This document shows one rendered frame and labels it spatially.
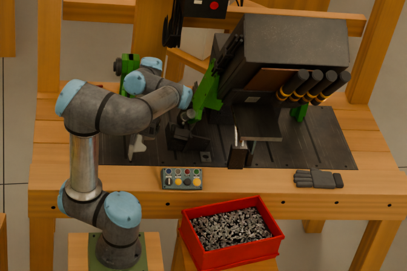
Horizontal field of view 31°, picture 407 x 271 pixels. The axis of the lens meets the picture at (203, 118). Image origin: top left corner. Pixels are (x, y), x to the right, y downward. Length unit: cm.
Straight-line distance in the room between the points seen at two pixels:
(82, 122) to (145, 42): 104
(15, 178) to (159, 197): 145
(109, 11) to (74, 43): 205
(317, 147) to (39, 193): 115
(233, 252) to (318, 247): 140
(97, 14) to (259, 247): 116
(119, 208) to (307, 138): 110
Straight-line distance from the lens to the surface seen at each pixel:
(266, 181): 282
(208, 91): 271
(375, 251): 320
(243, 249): 257
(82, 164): 216
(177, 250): 279
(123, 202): 227
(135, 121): 198
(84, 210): 229
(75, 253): 253
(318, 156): 300
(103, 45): 506
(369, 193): 292
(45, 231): 283
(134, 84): 234
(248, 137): 263
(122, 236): 229
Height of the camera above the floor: 278
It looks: 38 degrees down
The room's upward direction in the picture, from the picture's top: 11 degrees clockwise
